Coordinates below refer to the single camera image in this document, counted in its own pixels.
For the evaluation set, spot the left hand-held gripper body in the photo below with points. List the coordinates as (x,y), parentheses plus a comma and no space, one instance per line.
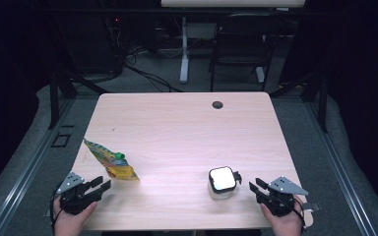
(75,200)

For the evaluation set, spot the white desk leg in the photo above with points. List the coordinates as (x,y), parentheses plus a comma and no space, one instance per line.
(184,59)
(260,74)

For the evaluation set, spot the person's right hand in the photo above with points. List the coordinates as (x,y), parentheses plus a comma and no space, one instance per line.
(285,226)

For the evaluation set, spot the clear jar with black lid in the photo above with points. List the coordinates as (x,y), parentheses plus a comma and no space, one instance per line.
(223,179)

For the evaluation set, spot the black metal stand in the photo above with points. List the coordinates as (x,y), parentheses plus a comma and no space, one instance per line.
(323,105)
(54,98)

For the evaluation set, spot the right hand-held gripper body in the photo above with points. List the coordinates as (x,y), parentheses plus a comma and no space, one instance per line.
(280,196)

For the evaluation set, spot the yellow spouted food pouch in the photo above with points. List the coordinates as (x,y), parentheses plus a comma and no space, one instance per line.
(111,164)

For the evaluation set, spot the black folding chair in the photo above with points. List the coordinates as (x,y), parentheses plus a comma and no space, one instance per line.
(242,42)

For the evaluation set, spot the aluminium floor rail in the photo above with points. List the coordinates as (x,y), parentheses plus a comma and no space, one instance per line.
(29,170)
(341,170)

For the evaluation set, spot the person's left hand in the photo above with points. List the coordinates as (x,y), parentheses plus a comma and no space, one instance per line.
(70,224)

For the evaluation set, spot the black equipment with red light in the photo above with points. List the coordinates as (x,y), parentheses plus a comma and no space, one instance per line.
(115,39)

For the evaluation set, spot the grey metal table clamp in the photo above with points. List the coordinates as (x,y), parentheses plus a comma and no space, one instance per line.
(312,206)

